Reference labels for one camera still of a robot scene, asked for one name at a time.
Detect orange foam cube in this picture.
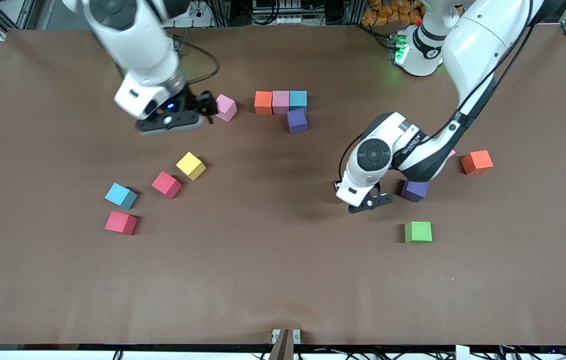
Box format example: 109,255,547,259
461,150,494,176
254,90,273,115

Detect purple foam cube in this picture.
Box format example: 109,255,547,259
401,180,431,203
286,108,309,135

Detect cyan foam cube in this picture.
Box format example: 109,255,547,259
104,182,138,210
289,90,308,112

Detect yellow foam cube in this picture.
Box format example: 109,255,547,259
176,151,207,182

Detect red foam cube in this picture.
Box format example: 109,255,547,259
104,211,139,236
151,171,183,200

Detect white power strip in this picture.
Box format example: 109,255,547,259
183,0,213,29

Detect green foam cube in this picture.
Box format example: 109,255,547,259
405,221,433,244

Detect grey electronics box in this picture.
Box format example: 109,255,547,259
252,0,304,26

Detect orange packets pile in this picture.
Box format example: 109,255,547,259
360,0,422,27

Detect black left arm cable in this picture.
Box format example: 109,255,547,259
337,134,361,183

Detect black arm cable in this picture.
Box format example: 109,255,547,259
337,134,361,183
173,37,221,87

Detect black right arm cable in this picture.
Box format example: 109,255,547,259
173,37,221,87

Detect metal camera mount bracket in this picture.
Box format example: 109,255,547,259
271,328,302,360

